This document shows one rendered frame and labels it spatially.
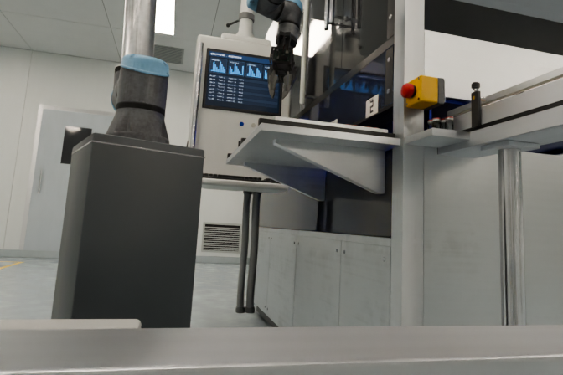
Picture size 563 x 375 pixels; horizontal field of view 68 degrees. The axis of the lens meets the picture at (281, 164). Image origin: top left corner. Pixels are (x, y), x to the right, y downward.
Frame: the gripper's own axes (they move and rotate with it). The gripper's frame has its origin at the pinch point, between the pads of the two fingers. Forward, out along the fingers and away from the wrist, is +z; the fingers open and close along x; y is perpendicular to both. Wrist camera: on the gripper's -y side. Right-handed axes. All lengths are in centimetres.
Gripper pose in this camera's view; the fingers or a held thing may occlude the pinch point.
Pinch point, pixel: (278, 95)
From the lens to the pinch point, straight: 138.0
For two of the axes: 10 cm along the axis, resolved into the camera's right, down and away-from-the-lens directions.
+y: -1.0, -3.4, -9.4
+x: 9.8, 1.1, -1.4
